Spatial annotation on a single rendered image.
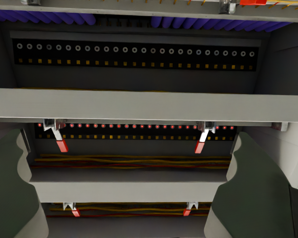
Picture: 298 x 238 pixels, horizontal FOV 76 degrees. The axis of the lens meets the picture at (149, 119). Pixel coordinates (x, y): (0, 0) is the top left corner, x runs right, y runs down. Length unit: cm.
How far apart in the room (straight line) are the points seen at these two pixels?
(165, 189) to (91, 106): 23
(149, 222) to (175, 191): 25
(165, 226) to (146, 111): 42
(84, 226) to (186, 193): 35
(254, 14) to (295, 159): 28
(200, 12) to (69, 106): 25
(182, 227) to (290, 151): 37
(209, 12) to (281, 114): 20
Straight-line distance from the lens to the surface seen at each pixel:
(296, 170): 48
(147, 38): 45
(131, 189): 42
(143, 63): 44
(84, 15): 37
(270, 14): 38
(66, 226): 68
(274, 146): 51
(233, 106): 34
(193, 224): 67
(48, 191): 46
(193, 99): 32
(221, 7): 32
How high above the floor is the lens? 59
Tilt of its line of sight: 27 degrees up
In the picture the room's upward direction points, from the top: 178 degrees counter-clockwise
